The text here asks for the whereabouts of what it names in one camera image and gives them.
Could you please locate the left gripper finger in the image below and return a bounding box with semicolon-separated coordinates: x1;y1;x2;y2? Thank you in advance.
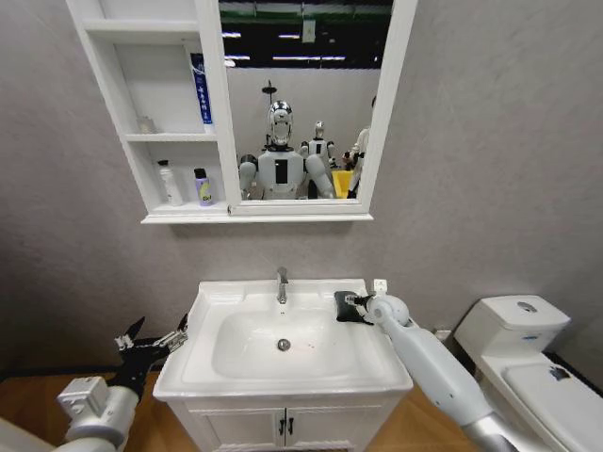
156;313;191;352
114;315;147;351

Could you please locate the dark towel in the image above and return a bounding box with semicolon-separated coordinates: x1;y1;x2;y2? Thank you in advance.
334;290;374;328

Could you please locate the white washbasin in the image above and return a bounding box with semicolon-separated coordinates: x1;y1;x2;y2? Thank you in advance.
152;277;415;402

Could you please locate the white vanity cabinet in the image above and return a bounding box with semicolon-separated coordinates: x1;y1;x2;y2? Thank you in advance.
164;389;407;452

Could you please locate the cabinet mirror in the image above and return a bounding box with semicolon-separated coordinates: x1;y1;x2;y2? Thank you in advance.
218;0;394;202

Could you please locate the chrome faucet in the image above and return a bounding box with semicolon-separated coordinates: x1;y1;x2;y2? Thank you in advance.
275;266;290;305

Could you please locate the purple bottle black cap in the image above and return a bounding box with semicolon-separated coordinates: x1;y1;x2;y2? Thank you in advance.
192;168;216;208

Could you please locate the white bottle black cap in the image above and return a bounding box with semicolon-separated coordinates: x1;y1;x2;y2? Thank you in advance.
156;159;185;207

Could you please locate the white toilet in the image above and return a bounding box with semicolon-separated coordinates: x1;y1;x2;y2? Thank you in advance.
452;295;603;452

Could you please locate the blue white toothpaste tube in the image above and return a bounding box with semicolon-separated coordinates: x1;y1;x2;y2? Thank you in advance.
189;52;215;136

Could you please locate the white wall cabinet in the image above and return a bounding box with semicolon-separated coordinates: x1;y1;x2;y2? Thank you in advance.
64;0;418;225

